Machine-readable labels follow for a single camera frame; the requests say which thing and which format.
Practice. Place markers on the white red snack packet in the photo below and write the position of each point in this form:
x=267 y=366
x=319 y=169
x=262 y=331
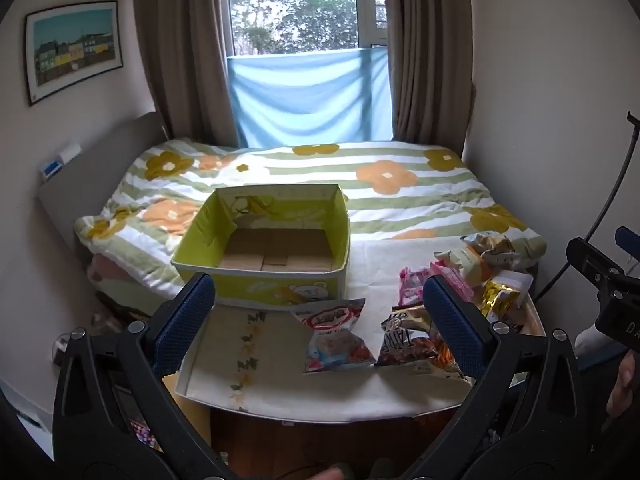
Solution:
x=335 y=335

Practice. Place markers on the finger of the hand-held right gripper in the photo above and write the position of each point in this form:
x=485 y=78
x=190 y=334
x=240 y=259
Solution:
x=627 y=238
x=587 y=256

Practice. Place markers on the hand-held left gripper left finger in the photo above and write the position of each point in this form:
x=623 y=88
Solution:
x=185 y=320

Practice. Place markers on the person's left hand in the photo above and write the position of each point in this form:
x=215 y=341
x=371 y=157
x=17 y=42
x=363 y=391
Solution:
x=330 y=473

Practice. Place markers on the pile of snack packets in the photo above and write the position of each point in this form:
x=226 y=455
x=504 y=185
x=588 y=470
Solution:
x=492 y=265

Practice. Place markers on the white tablecloth with floral stripe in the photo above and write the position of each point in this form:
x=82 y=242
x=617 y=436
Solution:
x=270 y=360

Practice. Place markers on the pink snack packet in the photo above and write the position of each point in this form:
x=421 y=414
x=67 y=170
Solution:
x=412 y=285

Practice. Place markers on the person's right hand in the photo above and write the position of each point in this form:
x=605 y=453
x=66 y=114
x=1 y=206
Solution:
x=622 y=385

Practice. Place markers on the window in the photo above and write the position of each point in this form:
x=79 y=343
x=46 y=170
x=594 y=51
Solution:
x=295 y=5

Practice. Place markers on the white cloth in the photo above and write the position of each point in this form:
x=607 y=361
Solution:
x=592 y=342

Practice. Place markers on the pink pillow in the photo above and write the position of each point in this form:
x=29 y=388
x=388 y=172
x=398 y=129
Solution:
x=107 y=266

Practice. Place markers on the grey headboard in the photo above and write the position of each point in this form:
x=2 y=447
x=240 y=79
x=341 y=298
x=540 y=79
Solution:
x=100 y=175

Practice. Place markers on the green cardboard storage box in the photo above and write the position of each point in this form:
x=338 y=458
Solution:
x=260 y=287

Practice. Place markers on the framed landscape picture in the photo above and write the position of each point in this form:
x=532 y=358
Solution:
x=75 y=50

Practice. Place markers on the striped floral blanket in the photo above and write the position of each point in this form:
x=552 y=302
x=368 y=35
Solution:
x=400 y=195

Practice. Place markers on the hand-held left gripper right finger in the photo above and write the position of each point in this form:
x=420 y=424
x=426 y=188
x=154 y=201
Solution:
x=455 y=325

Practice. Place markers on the white and blue lint roller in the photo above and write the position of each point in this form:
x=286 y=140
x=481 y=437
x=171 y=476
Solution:
x=62 y=157

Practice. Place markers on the brown snack packet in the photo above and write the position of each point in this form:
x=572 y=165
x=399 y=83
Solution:
x=410 y=347

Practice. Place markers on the light blue cloth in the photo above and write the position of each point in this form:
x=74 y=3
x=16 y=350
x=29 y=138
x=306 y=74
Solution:
x=310 y=100

